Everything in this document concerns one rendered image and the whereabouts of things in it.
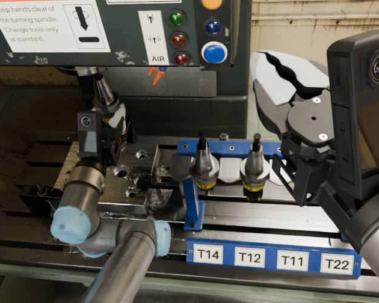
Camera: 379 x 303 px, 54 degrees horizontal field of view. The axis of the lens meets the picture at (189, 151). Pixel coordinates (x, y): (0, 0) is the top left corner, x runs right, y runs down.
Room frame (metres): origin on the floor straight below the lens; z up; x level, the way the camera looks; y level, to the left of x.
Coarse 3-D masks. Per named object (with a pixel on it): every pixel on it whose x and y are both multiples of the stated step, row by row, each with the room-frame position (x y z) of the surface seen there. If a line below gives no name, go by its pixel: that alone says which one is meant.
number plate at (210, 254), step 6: (198, 246) 0.45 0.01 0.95; (204, 246) 0.44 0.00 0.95; (210, 246) 0.44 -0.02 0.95; (216, 246) 0.44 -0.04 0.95; (222, 246) 0.44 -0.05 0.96; (198, 252) 0.44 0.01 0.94; (204, 252) 0.43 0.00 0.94; (210, 252) 0.43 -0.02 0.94; (216, 252) 0.43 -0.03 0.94; (222, 252) 0.43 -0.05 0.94; (198, 258) 0.43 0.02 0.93; (204, 258) 0.42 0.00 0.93; (210, 258) 0.42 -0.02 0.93; (216, 258) 0.42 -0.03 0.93; (222, 258) 0.42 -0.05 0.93
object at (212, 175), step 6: (192, 162) 0.52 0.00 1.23; (216, 162) 0.51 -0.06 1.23; (192, 168) 0.50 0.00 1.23; (216, 168) 0.49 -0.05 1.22; (192, 174) 0.50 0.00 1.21; (198, 174) 0.48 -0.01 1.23; (204, 174) 0.48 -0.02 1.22; (210, 174) 0.48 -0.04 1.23; (216, 174) 0.49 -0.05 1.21; (198, 180) 0.48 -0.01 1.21; (210, 180) 0.48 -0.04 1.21
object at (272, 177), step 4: (268, 160) 0.50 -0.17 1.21; (272, 160) 0.50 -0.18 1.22; (284, 160) 0.50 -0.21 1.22; (272, 172) 0.47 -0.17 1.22; (280, 172) 0.47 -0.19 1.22; (284, 172) 0.46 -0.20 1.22; (268, 176) 0.46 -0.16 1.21; (272, 176) 0.46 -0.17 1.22; (276, 176) 0.46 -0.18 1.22; (284, 176) 0.45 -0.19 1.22; (268, 180) 0.45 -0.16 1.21; (272, 180) 0.45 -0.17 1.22; (276, 180) 0.45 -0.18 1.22; (288, 180) 0.44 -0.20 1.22; (276, 184) 0.44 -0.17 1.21; (280, 184) 0.44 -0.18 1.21
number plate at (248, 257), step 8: (240, 248) 0.42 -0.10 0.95; (248, 248) 0.42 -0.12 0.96; (256, 248) 0.42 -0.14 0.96; (240, 256) 0.41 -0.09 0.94; (248, 256) 0.41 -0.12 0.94; (256, 256) 0.40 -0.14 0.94; (264, 256) 0.40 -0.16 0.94; (240, 264) 0.40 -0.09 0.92; (248, 264) 0.39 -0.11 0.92; (256, 264) 0.39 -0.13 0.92; (264, 264) 0.39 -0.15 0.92
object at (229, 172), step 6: (222, 156) 0.53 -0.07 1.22; (228, 156) 0.53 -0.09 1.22; (234, 156) 0.53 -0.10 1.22; (240, 156) 0.52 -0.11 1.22; (222, 162) 0.51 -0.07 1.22; (228, 162) 0.51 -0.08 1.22; (234, 162) 0.51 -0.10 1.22; (240, 162) 0.51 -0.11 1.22; (222, 168) 0.50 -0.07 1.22; (228, 168) 0.50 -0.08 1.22; (234, 168) 0.49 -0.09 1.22; (222, 174) 0.48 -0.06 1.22; (228, 174) 0.48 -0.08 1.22; (234, 174) 0.48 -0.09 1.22; (240, 174) 0.48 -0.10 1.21; (222, 180) 0.47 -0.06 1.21; (228, 180) 0.46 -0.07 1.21; (234, 180) 0.46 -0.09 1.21
